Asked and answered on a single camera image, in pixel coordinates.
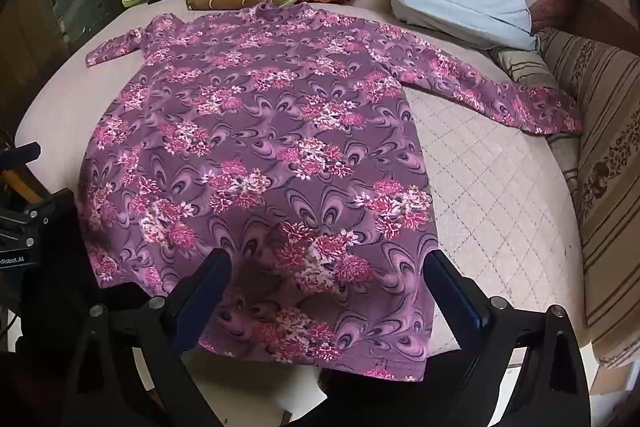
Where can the brown cardboard box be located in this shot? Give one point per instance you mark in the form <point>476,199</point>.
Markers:
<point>605,7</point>

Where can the yellow rod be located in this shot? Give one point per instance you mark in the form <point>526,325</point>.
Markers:
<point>17,184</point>

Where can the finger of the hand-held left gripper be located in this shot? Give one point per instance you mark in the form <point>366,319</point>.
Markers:
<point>20,155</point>

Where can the pale quilted bed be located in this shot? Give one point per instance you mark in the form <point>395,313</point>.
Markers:
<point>500,207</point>

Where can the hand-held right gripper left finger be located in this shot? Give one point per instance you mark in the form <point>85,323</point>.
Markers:
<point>202,297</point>

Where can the purple floral long-sleeve shirt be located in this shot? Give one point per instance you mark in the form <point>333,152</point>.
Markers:
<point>280,132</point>

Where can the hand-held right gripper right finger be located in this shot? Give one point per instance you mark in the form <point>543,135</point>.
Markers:
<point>457,297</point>

